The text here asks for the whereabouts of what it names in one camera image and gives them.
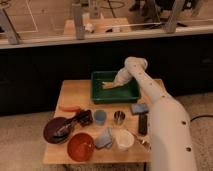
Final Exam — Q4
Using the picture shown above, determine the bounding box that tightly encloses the yellow banana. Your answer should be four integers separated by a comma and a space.
102, 82, 116, 89

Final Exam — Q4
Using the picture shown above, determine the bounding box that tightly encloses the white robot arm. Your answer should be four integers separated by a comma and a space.
113, 57, 198, 171

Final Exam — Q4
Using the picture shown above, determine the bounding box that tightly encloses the small metal cup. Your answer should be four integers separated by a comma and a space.
114, 111, 125, 125

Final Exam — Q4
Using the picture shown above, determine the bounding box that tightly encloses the blue plastic cup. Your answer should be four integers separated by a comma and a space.
93, 110, 107, 125

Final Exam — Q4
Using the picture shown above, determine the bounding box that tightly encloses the white plastic cup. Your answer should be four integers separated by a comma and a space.
115, 129, 134, 150

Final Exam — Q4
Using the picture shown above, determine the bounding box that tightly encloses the green plastic bin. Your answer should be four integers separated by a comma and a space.
90, 71, 141, 104

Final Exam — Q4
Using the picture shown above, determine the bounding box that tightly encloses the blue sponge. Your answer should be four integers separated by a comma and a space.
131, 103, 149, 115

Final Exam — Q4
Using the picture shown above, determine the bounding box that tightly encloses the black remote bar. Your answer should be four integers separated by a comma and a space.
138, 114, 148, 135

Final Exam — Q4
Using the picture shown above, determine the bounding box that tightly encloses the black brush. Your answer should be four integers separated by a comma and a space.
75, 110, 93, 127

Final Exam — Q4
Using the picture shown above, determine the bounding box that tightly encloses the wooden table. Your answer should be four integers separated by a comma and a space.
43, 80, 150, 164

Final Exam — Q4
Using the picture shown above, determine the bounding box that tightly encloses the orange carrot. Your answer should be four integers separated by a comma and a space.
59, 106, 81, 112

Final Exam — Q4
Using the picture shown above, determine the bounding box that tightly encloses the blue grey cloth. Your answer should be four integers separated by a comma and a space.
95, 128, 113, 149

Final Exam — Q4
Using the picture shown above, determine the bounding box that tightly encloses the metal fork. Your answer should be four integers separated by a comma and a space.
125, 128, 151, 150

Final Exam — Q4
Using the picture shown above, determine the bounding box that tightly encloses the red bowl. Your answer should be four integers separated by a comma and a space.
67, 133, 94, 162

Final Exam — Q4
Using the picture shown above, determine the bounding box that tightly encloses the dark metal spoon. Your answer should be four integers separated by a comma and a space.
53, 118, 78, 138

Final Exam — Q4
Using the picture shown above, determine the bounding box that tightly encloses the black cable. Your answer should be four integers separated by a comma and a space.
189, 114, 213, 123

